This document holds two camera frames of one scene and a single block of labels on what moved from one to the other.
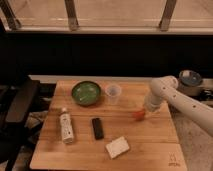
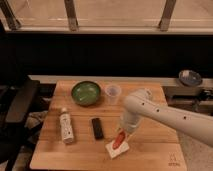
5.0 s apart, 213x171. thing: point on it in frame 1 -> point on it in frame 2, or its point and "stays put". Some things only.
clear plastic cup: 113,92 stays put
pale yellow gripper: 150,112 -> 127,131
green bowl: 85,93 stays put
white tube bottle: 66,127 stays put
